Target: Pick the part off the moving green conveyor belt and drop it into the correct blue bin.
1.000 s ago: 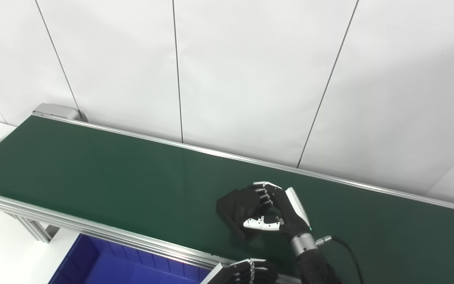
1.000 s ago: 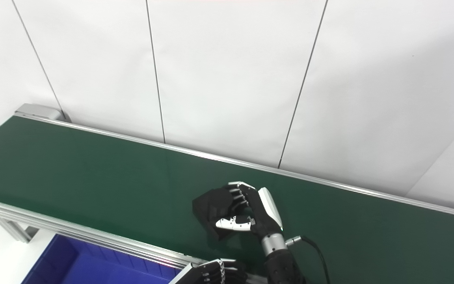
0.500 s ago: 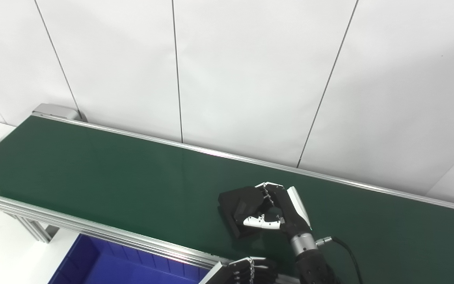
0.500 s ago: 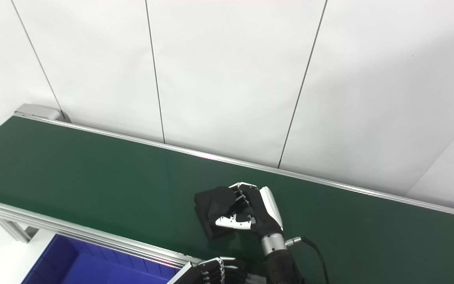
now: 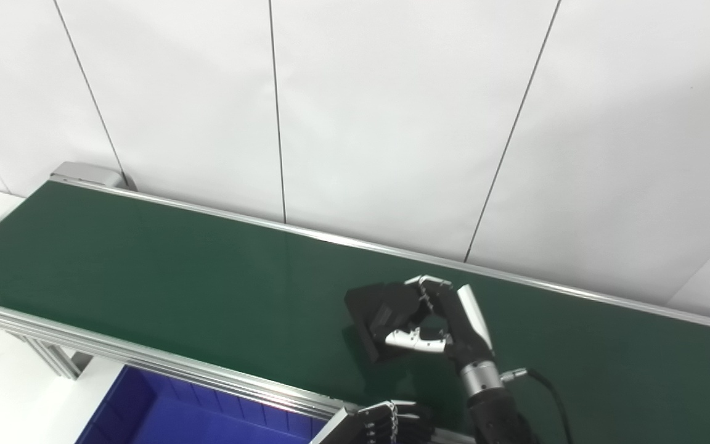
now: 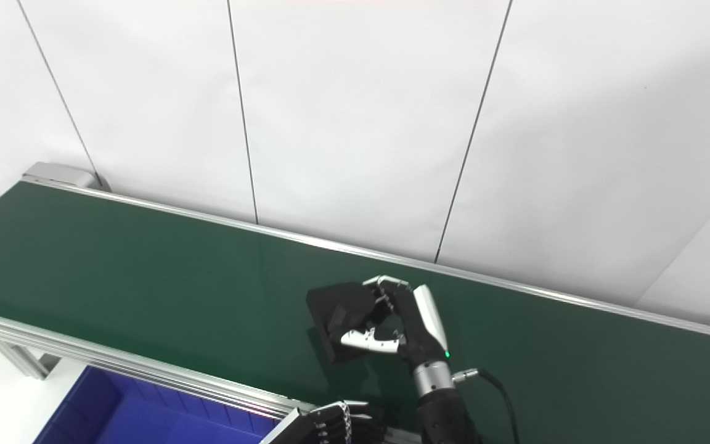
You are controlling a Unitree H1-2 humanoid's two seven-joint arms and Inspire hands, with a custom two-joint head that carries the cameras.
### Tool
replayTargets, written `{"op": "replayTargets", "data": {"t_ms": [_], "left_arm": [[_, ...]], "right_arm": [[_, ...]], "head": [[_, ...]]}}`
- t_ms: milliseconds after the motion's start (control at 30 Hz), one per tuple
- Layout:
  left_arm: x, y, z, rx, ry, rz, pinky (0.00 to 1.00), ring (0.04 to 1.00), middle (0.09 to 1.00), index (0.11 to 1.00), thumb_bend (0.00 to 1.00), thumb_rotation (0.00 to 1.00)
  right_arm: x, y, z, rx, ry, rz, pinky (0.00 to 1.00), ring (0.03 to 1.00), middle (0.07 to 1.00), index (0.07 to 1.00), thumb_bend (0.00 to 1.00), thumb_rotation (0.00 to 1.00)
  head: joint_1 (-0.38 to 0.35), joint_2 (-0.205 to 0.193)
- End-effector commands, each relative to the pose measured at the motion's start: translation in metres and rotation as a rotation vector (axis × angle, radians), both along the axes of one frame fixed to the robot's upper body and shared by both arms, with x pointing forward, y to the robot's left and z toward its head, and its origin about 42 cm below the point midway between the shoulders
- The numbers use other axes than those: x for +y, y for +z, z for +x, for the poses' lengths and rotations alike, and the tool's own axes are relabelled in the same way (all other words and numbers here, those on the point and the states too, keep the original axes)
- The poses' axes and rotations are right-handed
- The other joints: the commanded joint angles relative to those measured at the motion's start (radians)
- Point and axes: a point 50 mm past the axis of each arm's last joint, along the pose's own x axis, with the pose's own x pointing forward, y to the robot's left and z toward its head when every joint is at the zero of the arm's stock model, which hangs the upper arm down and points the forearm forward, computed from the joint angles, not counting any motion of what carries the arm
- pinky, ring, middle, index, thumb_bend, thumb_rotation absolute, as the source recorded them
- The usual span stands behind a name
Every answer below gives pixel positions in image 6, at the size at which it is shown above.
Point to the blue plastic bin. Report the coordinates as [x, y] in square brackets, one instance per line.
[133, 413]

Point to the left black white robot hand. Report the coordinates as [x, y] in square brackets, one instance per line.
[324, 425]

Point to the green conveyor belt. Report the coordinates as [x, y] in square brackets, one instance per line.
[84, 354]
[145, 277]

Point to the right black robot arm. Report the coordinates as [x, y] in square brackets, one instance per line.
[441, 413]

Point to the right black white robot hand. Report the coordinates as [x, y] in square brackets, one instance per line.
[420, 333]

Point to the black cylinder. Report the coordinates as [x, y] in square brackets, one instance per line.
[336, 308]

